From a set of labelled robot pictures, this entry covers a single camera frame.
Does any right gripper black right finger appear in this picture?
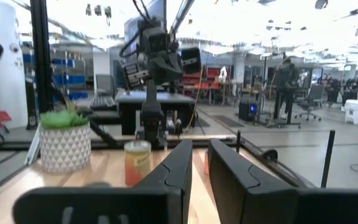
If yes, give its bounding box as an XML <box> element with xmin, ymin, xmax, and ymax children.
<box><xmin>208</xmin><ymin>139</ymin><xmax>358</xmax><ymax>224</ymax></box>

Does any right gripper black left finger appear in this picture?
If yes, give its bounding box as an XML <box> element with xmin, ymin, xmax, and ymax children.
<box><xmin>12</xmin><ymin>139</ymin><xmax>194</xmax><ymax>224</ymax></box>

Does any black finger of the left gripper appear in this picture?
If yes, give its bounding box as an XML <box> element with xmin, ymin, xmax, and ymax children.
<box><xmin>180</xmin><ymin>47</ymin><xmax>202</xmax><ymax>75</ymax></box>
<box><xmin>124</xmin><ymin>62</ymin><xmax>150</xmax><ymax>88</ymax></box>

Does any tall orange green beans can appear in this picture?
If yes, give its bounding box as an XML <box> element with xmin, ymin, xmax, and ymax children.
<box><xmin>124</xmin><ymin>139</ymin><xmax>152</xmax><ymax>188</ymax></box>

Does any orange patterned can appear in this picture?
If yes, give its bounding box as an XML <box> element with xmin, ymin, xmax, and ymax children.
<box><xmin>203</xmin><ymin>151</ymin><xmax>210</xmax><ymax>175</ymax></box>

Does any red workbench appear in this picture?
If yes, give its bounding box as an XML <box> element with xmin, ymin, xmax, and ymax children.
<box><xmin>181</xmin><ymin>67</ymin><xmax>222</xmax><ymax>104</ymax></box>

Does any grey office chair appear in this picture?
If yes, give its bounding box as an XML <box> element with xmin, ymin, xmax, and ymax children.
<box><xmin>95</xmin><ymin>73</ymin><xmax>116</xmax><ymax>97</ymax></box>

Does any black keyboard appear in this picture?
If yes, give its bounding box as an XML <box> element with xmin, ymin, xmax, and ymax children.
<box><xmin>89</xmin><ymin>95</ymin><xmax>118</xmax><ymax>111</ymax></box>

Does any shelving with blue bins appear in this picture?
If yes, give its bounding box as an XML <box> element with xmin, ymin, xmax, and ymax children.
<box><xmin>22</xmin><ymin>49</ymin><xmax>88</xmax><ymax>102</ymax></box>

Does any black floor mat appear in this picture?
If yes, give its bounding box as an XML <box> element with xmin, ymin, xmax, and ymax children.
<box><xmin>211</xmin><ymin>114</ymin><xmax>246</xmax><ymax>128</ymax></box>

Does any black computer tower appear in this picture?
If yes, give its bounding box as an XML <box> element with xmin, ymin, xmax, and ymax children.
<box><xmin>238</xmin><ymin>99</ymin><xmax>259</xmax><ymax>123</ymax></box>

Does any person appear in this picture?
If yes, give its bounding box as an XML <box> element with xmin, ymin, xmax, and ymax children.
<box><xmin>273</xmin><ymin>58</ymin><xmax>300</xmax><ymax>119</ymax></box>

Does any succulent in white patterned pot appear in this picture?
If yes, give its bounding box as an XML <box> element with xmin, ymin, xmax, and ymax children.
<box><xmin>39</xmin><ymin>101</ymin><xmax>92</xmax><ymax>174</ymax></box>

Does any black standing desk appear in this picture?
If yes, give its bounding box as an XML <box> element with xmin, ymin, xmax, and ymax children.
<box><xmin>265</xmin><ymin>85</ymin><xmax>303</xmax><ymax>129</ymax></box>

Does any dark swivel office chair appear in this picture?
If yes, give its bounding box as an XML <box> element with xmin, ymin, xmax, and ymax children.
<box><xmin>294</xmin><ymin>84</ymin><xmax>325</xmax><ymax>123</ymax></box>

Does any white building pillar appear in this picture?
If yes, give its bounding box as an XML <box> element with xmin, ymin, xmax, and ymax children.
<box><xmin>0</xmin><ymin>0</ymin><xmax>29</xmax><ymax>129</ymax></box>

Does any white trash bin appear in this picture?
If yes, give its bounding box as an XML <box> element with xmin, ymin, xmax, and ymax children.
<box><xmin>344</xmin><ymin>99</ymin><xmax>358</xmax><ymax>125</ymax></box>

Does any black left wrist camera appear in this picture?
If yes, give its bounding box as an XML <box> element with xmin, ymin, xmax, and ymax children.
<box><xmin>140</xmin><ymin>27</ymin><xmax>170</xmax><ymax>56</ymax></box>

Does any black camera cable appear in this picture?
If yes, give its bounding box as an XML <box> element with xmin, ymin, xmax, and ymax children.
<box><xmin>119</xmin><ymin>0</ymin><xmax>155</xmax><ymax>59</ymax></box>

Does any yellow hanging cable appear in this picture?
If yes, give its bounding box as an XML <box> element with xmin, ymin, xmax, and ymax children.
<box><xmin>184</xmin><ymin>73</ymin><xmax>205</xmax><ymax>133</ymax></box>

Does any black table border frame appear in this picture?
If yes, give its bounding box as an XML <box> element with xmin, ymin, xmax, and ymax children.
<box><xmin>90</xmin><ymin>133</ymin><xmax>318</xmax><ymax>189</ymax></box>

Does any black aluminium frame post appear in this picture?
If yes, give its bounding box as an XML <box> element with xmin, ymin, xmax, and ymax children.
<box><xmin>29</xmin><ymin>0</ymin><xmax>54</xmax><ymax>114</ymax></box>

